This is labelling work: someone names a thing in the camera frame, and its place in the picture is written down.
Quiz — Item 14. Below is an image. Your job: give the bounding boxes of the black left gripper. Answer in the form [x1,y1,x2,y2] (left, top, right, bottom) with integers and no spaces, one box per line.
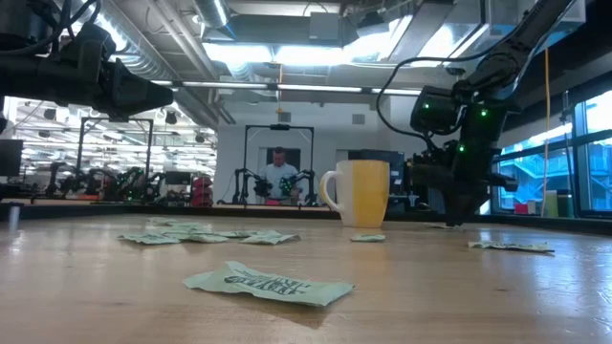
[59,57,174,119]

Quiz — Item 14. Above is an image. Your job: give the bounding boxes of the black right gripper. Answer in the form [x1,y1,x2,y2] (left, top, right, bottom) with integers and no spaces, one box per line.
[410,137,520,227]

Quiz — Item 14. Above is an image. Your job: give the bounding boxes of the green sweetener packet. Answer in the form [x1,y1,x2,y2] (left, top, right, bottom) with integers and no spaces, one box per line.
[146,217,214,233]
[118,232,183,246]
[214,229,283,239]
[183,260,356,308]
[349,232,386,244]
[238,232,302,247]
[468,239,557,254]
[162,230,230,244]

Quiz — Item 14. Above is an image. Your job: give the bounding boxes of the yellow and white mug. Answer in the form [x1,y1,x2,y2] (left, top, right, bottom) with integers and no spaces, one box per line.
[318,159,391,229]

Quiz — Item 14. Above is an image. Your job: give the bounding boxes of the dark green cup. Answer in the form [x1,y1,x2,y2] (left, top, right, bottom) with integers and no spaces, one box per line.
[557,192,575,219]

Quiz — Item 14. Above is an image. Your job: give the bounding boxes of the red stacked bins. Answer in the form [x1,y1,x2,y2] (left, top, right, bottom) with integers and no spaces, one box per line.
[190,175,214,208]

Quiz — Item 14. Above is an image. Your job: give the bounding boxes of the black monitor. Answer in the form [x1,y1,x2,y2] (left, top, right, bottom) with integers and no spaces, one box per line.
[0,139,25,178]

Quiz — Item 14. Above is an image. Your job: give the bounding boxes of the person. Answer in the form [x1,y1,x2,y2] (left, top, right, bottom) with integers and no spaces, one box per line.
[257,145,301,204]

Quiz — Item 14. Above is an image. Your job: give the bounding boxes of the long ceiling light strip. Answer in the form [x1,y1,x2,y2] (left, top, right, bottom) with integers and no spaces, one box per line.
[151,79,424,97]

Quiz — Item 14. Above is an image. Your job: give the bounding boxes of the grey ceiling box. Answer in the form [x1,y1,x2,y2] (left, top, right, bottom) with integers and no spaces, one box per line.
[308,11,341,42]

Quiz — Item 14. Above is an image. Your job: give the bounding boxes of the black background rig frame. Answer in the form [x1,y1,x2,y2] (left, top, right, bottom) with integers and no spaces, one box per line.
[243,123,316,206]
[76,116,155,192]

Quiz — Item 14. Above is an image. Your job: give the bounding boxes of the silver ventilation duct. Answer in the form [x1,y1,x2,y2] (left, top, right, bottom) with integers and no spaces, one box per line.
[95,0,231,129]

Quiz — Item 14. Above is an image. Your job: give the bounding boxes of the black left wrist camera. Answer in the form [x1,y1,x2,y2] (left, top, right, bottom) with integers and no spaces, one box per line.
[71,21,118,66]

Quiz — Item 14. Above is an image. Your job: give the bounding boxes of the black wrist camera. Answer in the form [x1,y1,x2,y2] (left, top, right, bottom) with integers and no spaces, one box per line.
[71,21,118,66]
[409,85,461,136]

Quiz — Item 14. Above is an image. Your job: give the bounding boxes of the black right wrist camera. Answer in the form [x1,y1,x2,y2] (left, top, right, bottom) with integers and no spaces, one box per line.
[409,85,461,136]

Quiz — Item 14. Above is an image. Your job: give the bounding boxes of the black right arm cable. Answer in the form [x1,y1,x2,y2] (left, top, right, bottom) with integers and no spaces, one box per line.
[375,28,525,144]

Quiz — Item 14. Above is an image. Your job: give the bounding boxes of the small grey metal post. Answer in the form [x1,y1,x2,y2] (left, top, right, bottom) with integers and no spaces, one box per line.
[7,202,23,231]

